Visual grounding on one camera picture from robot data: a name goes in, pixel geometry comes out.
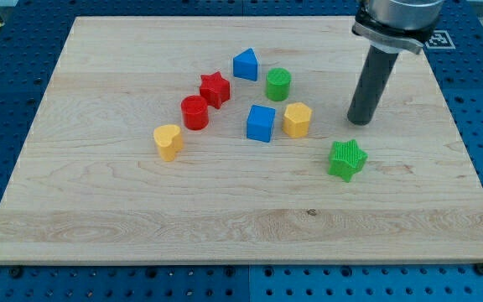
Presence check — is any blue cube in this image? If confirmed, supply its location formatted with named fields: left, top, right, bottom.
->
left=246, top=105, right=276, bottom=143

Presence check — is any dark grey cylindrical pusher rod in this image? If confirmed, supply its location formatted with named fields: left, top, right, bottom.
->
left=347, top=46, right=398, bottom=126

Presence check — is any red star block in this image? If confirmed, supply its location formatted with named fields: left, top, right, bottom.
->
left=200, top=71, right=231, bottom=109

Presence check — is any white fiducial marker tag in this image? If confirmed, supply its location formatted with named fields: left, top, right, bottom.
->
left=425, top=29, right=455, bottom=49

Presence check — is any blue triangle block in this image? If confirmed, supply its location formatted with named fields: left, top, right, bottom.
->
left=232, top=48, right=258, bottom=81

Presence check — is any yellow hexagon block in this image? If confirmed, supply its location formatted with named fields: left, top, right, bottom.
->
left=282, top=102, right=313, bottom=138

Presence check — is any green star block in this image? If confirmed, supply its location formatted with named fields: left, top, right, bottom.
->
left=327, top=139, right=368, bottom=182

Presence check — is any red cylinder block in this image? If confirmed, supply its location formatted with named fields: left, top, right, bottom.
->
left=180, top=95, right=209, bottom=130

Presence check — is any green cylinder block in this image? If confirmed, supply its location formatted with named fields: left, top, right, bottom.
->
left=265, top=68, right=292, bottom=102

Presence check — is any yellow heart block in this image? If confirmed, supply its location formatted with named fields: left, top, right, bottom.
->
left=153, top=124, right=184, bottom=162

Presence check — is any wooden board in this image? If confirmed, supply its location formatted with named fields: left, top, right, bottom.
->
left=0, top=17, right=483, bottom=266

